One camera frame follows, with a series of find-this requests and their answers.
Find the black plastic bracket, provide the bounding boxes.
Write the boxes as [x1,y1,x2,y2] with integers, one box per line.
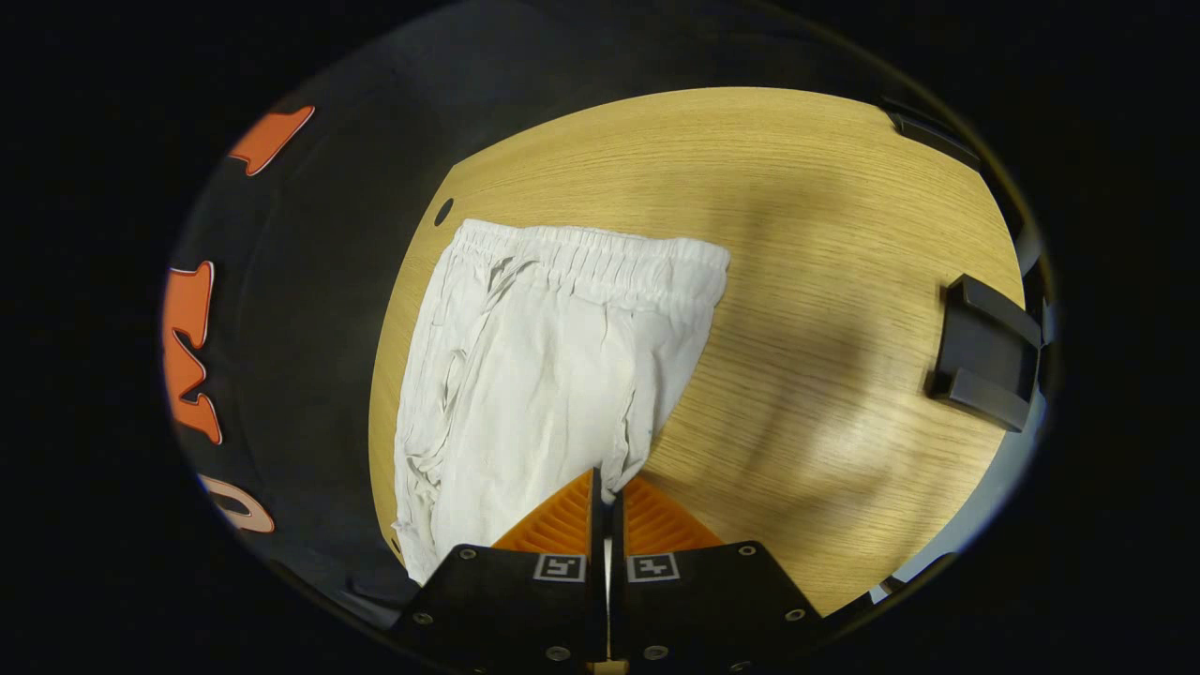
[886,98,985,172]
[926,274,1043,432]

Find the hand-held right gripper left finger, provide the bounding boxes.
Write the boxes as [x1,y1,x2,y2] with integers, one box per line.
[389,467,610,675]

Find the white jeans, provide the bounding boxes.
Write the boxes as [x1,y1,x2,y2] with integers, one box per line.
[392,218,732,587]

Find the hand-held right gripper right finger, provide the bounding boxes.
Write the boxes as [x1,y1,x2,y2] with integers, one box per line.
[609,473,826,675]

